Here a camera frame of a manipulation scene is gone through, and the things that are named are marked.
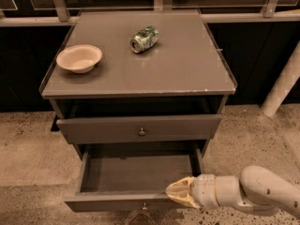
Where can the metal railing frame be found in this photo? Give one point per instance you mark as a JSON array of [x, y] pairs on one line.
[[20, 13]]

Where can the brass middle drawer knob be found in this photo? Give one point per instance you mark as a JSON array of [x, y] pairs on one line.
[[144, 207]]

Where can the green soda can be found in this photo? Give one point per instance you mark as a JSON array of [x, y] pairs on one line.
[[144, 39]]

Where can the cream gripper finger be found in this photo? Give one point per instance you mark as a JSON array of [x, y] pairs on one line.
[[186, 200], [181, 186]]

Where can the grey top drawer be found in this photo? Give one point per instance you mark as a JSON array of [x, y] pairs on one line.
[[126, 129]]

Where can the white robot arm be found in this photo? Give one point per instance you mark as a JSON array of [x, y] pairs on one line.
[[256, 191]]

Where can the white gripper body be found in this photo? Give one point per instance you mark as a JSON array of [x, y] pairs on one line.
[[203, 190]]

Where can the white bowl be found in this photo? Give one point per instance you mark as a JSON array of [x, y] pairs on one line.
[[79, 58]]

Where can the grey drawer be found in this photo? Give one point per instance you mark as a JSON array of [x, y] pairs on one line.
[[115, 180], [126, 129]]

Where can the grey drawer cabinet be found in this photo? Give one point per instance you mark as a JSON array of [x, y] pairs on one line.
[[182, 74]]

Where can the brass drawer knob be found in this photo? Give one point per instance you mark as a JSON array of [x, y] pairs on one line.
[[142, 132], [144, 207]]

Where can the brass top drawer knob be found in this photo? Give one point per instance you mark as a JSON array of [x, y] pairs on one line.
[[142, 132]]

